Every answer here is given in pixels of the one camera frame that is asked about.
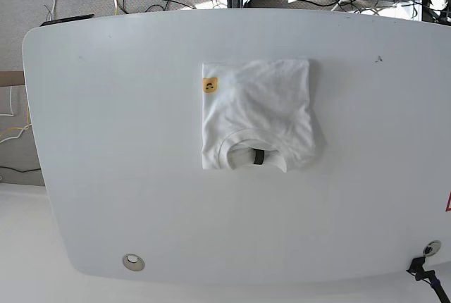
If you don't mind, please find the white printed T-shirt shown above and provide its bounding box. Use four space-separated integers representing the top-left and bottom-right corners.
202 59 316 172

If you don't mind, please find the silver table grommet left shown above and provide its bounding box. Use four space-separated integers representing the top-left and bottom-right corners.
122 254 145 272

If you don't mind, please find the silver table grommet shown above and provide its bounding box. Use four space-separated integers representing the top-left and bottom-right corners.
122 254 145 272
423 240 442 257

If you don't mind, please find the black flat bar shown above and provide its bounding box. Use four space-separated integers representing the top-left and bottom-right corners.
40 14 94 27

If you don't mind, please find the red warning sticker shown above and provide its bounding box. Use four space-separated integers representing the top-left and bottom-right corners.
445 193 451 212

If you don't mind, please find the silver table grommet right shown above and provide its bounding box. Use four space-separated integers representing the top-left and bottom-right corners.
423 240 442 257

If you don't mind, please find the white floor cable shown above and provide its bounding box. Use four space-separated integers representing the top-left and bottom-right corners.
0 84 25 118

